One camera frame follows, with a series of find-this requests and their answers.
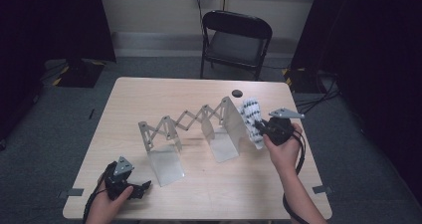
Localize black cable at wall socket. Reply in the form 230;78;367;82
196;0;205;36

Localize black floor cables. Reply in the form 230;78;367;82
293;69;341;118

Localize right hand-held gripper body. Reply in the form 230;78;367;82
264;108;306;146

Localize grey tape strip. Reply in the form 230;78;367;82
312;184;334;195
58;187;85;199

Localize black curtain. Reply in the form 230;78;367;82
0;0;116;142
292;0;422;202

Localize person's left hand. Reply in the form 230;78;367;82
87;182;134;223

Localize person's right hand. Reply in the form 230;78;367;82
263;123;304;176

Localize black folding chair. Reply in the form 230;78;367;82
199;10;274;82

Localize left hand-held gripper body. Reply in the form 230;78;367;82
105;155;135;201

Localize right hand-held gripper cable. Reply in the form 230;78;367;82
282;128;308;224

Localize white towel with black pattern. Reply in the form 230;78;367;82
239;98;267;150

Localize left hand-held gripper cable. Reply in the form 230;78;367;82
83;162;117;223

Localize grey metal expandable rack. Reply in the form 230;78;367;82
137;96;263;188

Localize black stand base yellow tape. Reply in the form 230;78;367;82
53;58;106;89
282;67;319;94

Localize hand-held gripper cable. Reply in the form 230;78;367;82
282;128;308;224
83;162;117;223

